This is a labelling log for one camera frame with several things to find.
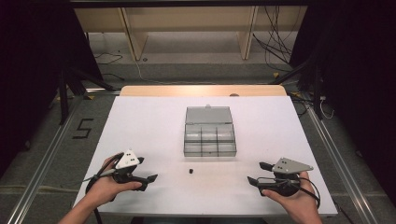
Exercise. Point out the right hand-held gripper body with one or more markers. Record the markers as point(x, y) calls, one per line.
point(288, 174)

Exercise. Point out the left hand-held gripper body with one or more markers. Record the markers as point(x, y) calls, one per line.
point(127, 161)

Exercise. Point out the clear plastic compartment box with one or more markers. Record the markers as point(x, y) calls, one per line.
point(209, 137)

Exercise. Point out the person's right hand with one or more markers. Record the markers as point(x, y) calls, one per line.
point(299, 202)

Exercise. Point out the person's left hand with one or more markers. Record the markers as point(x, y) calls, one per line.
point(107, 185)

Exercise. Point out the white table board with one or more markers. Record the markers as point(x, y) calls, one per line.
point(149, 124)

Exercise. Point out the black tape floor marking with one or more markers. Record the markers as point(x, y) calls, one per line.
point(83, 129)

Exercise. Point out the yellow tape piece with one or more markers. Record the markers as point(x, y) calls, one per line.
point(89, 97)
point(276, 75)

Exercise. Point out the wooden table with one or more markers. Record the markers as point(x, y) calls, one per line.
point(174, 90)

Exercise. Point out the black metal stand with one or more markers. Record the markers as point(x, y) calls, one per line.
point(316, 90)
point(63, 93)

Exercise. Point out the black curtain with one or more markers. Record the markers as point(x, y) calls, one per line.
point(358, 77)
point(34, 68)

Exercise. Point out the light wooden shelf unit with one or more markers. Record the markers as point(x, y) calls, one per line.
point(193, 18)

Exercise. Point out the aluminium floor rail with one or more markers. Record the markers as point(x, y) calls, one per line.
point(339, 155)
point(40, 174)

